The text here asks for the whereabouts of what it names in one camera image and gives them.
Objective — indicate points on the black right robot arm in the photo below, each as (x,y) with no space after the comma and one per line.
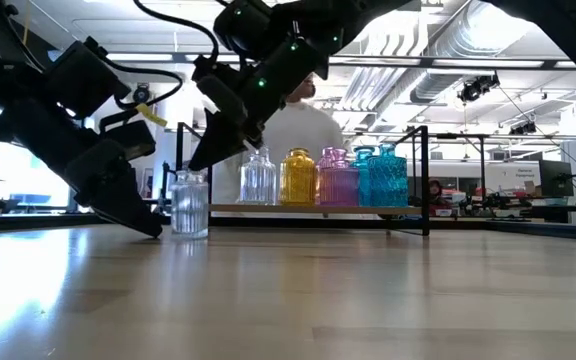
(368,15)

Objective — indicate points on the black ceiling track light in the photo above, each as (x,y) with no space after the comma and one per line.
(478,87)

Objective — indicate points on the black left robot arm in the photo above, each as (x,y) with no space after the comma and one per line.
(13,95)

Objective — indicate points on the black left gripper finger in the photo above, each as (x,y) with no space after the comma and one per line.
(128,210)

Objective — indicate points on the pink tall ribbed glass vase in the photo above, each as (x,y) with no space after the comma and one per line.
(327,159)

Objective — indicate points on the blue glass vase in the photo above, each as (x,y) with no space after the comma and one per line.
(389,177)
(364,180)

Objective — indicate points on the black round ceiling spotlight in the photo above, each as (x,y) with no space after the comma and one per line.
(141,94)

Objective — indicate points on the yellow tag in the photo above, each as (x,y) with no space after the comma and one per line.
(150,115)

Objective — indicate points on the clear ribbed glass vase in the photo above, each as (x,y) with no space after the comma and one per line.
(258,177)

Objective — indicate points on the person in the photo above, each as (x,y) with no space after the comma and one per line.
(435,196)
(298,130)

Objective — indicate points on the clear squat glass vase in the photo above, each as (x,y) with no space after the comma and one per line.
(189,205)

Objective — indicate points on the yellow textured glass vase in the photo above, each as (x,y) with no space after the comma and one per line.
(298,177)

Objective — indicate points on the black monitor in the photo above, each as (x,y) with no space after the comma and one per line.
(555,177)

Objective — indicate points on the black aluminium table frame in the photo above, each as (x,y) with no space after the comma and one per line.
(293,221)

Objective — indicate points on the pink squat glass vase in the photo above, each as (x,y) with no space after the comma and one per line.
(340,187)

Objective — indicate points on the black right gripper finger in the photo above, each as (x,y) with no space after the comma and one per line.
(215,145)

